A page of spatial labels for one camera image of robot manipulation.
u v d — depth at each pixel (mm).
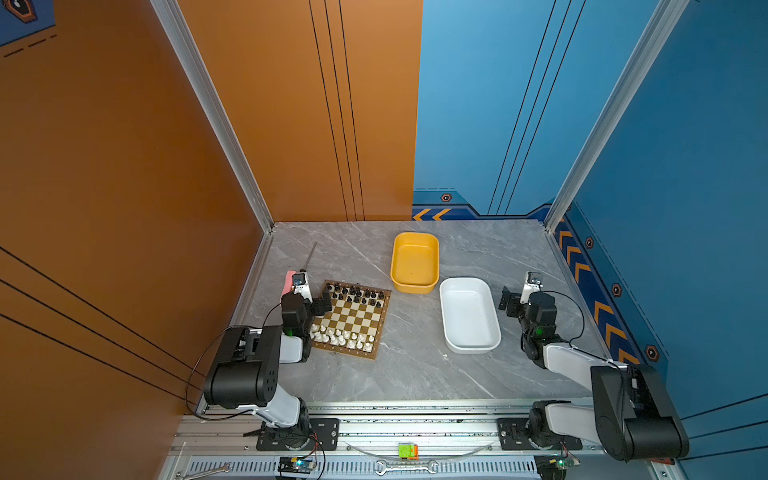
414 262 1062
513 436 725
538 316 684
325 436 737
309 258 1096
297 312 707
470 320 940
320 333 875
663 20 706
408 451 695
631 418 415
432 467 695
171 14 694
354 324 915
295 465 709
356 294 982
